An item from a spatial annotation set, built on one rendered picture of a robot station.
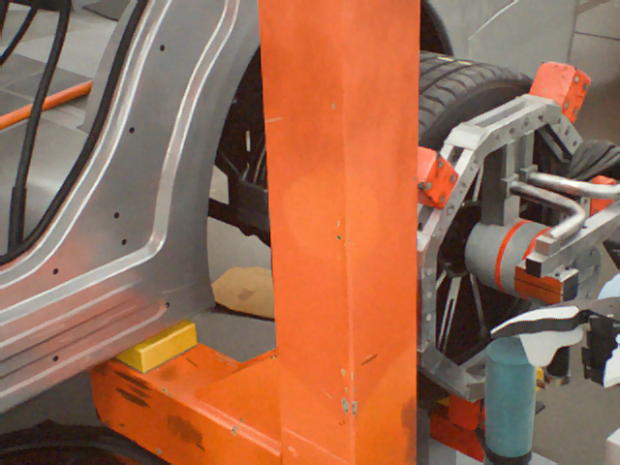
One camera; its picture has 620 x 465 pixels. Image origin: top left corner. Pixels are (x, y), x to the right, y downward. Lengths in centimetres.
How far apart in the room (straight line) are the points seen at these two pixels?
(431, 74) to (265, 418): 68
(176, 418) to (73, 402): 129
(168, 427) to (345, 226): 70
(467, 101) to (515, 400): 54
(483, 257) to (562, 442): 112
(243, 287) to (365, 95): 234
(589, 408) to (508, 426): 117
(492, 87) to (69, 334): 87
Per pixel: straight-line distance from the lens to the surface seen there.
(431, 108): 202
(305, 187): 164
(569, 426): 323
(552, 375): 199
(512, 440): 217
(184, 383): 214
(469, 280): 230
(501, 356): 208
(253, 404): 197
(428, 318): 202
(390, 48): 159
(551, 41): 297
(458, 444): 241
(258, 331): 362
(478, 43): 270
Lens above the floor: 183
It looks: 26 degrees down
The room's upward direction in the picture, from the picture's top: 2 degrees counter-clockwise
